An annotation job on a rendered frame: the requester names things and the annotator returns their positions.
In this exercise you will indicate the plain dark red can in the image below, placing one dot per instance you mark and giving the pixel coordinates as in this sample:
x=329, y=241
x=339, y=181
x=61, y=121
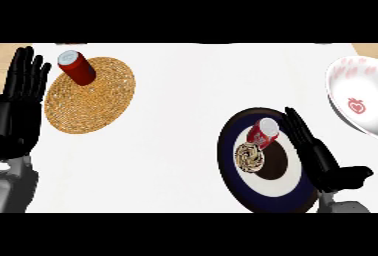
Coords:
x=78, y=68

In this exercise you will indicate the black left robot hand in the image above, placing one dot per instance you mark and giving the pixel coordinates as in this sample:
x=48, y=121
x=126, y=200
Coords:
x=20, y=110

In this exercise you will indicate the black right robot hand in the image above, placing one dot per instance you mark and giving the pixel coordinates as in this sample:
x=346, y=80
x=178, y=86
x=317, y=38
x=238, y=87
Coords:
x=323, y=160

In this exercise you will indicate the round woven wicker placemat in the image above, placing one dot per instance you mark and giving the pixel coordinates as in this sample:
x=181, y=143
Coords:
x=91, y=95

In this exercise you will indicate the red can with white print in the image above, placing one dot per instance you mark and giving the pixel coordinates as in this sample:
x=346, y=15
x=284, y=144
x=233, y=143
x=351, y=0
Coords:
x=264, y=133

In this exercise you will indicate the dark blue and white plate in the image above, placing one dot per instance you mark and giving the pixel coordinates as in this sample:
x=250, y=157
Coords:
x=267, y=186

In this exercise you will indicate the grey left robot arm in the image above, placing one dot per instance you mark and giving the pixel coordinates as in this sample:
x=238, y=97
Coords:
x=16, y=186

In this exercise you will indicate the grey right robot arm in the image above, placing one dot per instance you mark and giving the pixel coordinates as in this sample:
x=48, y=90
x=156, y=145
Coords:
x=342, y=204

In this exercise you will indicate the cupcake with swirled frosting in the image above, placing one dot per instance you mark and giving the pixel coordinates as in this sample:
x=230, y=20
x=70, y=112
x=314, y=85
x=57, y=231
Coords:
x=249, y=157

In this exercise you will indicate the white bowl with red strawberry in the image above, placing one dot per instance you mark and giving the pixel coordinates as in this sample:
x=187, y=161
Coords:
x=357, y=96

